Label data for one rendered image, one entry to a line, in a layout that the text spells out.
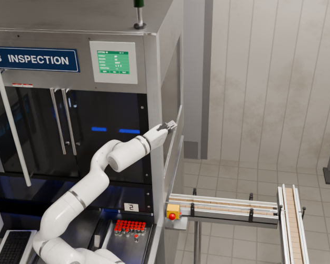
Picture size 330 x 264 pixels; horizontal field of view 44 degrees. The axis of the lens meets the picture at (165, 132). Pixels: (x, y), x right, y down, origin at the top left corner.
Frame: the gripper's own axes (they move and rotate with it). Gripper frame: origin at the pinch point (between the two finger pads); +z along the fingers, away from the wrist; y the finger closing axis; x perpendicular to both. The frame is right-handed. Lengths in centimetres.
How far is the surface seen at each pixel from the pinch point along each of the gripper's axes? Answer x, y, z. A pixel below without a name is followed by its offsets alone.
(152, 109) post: 22.0, -20.3, 14.2
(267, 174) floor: -19, -199, 189
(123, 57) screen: 41.5, 2.1, 7.5
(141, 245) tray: -14, -94, -8
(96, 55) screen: 51, -1, 0
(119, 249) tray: -7, -96, -18
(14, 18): 101, -10, -13
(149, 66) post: 31.4, 1.1, 15.4
